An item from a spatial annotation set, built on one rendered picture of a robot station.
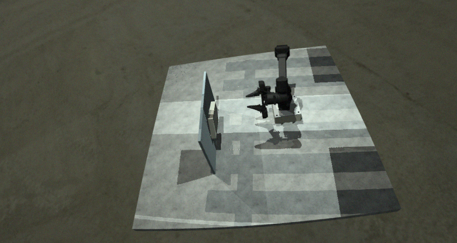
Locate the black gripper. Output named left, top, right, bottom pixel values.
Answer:
left=246, top=80, right=277, bottom=119

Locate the grey flat panel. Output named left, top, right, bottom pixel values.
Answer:
left=198, top=71, right=216, bottom=174

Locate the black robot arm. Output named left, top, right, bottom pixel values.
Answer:
left=264, top=45, right=292, bottom=111

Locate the grey picture frame with green centre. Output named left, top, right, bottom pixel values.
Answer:
left=208, top=101, right=218, bottom=139

